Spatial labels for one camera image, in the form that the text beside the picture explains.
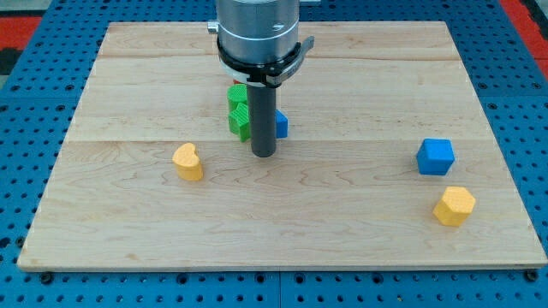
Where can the yellow pentagon block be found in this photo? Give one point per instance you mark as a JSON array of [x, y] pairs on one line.
[[455, 206]]

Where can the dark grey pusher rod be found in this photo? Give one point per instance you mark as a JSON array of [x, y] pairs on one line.
[[261, 102]]

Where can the green cylinder block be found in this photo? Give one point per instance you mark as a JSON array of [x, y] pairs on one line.
[[236, 94]]

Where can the green star block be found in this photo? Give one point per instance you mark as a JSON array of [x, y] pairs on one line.
[[239, 122]]

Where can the wooden board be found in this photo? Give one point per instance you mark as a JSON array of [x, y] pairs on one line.
[[342, 192]]

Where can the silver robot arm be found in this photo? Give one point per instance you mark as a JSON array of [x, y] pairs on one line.
[[256, 32]]

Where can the blue cube block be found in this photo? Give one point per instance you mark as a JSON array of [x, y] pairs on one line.
[[435, 157]]

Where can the blue triangle block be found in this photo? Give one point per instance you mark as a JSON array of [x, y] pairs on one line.
[[282, 125]]

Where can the yellow heart block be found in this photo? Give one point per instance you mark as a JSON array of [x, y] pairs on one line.
[[187, 163]]

